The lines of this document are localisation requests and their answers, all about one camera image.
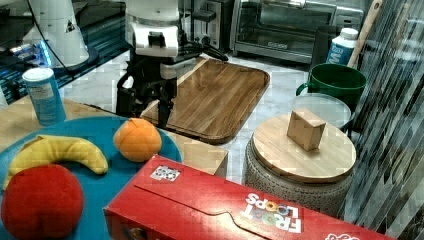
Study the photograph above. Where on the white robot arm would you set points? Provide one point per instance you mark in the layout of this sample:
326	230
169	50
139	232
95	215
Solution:
153	28

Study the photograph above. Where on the plush yellow banana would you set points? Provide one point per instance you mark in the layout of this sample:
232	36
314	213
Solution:
50	149

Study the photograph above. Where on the plush red apple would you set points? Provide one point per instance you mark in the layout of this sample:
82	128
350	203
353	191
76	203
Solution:
42	203

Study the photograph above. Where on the green mug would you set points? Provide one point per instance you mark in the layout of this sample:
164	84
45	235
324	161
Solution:
339	81

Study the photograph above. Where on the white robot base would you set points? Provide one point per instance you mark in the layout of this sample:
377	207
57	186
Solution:
56	29

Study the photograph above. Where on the plush orange fruit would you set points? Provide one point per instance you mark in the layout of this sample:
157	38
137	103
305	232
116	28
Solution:
137	140

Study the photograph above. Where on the silver toaster oven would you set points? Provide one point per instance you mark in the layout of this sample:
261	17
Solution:
285	29

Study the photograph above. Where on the wooden cutting board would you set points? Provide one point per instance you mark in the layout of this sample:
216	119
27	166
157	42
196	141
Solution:
215	99

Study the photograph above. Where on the teal plate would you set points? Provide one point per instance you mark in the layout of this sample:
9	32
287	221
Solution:
98	190

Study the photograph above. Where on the silver two-slot toaster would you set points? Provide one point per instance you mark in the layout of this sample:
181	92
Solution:
210	21

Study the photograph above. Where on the red Froot Loops box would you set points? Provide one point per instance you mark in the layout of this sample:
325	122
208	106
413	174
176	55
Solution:
167	200

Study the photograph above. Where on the blue cylindrical can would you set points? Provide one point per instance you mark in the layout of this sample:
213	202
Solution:
43	91

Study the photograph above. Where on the ceramic jar with wooden lid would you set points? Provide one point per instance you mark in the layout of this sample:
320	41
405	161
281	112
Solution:
318	179

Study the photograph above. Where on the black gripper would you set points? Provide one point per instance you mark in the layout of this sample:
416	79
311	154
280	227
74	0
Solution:
150	78

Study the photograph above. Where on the dark brown utensil holder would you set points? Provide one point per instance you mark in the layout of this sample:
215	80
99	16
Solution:
323	39

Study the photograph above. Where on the glass jar with grains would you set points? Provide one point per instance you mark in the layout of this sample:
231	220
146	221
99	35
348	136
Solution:
326	107

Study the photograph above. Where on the white capped bottle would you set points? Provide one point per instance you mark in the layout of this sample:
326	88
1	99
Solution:
342	46

